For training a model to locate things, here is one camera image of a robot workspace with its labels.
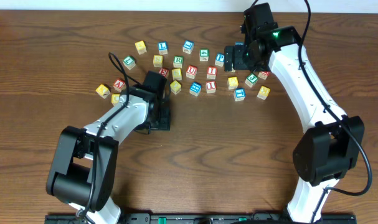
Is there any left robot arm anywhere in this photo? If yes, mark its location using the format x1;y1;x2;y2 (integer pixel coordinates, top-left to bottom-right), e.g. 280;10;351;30
46;72;171;223

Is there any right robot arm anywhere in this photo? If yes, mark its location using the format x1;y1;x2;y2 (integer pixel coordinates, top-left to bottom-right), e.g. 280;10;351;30
224;2;366;223

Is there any blue P block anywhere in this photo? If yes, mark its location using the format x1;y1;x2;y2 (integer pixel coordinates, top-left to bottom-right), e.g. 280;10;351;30
215;53;225;67

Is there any yellow block right centre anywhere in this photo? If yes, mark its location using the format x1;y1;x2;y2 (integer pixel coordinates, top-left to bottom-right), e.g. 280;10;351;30
227;77;239;90

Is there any yellow O block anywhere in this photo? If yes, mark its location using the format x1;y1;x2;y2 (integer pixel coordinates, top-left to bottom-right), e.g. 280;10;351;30
170;80;182;95

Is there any upper red I block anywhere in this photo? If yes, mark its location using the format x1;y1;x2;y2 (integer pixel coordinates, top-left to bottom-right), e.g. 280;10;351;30
207;66;217;80

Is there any red i block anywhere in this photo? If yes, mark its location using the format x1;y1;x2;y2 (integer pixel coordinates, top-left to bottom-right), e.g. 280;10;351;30
207;66;217;80
206;81;217;94

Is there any green J block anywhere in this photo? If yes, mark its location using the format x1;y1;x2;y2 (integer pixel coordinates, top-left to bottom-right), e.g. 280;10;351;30
245;73;258;88

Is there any green 4 block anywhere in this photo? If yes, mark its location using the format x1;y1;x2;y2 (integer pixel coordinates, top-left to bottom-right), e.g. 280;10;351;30
199;49;209;62

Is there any red M block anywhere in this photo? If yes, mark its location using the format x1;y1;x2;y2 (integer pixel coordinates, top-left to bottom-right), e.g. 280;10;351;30
258;71;270;80

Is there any blue T block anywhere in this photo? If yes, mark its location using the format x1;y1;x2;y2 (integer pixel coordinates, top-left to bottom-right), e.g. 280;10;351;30
234;88;246;101

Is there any lower red I block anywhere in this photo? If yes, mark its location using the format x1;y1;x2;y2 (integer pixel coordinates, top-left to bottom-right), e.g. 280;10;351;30
206;81;217;94

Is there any red E block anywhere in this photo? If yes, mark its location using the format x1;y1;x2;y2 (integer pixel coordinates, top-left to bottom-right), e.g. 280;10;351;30
158;68;169;78

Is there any yellow S block centre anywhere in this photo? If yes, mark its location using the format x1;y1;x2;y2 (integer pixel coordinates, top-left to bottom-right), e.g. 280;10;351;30
171;68;182;81

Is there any yellow s block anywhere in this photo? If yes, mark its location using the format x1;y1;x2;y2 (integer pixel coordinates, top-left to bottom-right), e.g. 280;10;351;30
171;68;182;81
153;55;163;68

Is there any blue H block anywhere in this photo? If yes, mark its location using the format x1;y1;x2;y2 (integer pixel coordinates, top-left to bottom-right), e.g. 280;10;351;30
189;82;202;96

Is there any yellow M block right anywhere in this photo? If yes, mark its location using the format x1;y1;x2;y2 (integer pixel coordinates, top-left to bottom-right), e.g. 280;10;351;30
257;86;270;100

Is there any yellow C block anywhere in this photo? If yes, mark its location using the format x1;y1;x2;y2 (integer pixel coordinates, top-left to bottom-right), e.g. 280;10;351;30
111;94;120;106

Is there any red U block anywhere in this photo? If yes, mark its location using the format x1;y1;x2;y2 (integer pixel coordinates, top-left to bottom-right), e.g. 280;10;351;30
186;65;198;79

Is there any red A block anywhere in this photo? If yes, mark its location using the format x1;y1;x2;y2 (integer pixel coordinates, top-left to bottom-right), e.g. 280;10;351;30
113;78;126;92

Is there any blue tilted L block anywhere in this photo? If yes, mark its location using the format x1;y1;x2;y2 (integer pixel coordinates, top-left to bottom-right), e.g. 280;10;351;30
182;40;194;54

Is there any yellow S block left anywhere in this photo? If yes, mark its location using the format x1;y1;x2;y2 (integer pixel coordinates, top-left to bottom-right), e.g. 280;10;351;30
153;55;163;68

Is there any green R block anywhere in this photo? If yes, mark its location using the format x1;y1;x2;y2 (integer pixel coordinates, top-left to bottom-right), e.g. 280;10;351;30
173;55;184;68

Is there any green 7 block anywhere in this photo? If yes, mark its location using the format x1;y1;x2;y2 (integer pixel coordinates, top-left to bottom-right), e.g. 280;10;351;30
123;55;136;70

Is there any yellow K block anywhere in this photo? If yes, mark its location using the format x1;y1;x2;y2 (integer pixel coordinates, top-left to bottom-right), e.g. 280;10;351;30
95;84;111;99

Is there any yellow block top left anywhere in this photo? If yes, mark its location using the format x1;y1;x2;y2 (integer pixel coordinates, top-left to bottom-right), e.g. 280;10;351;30
135;40;147;55

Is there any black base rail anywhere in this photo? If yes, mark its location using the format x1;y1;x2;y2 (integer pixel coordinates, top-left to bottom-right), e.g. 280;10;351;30
44;212;357;224

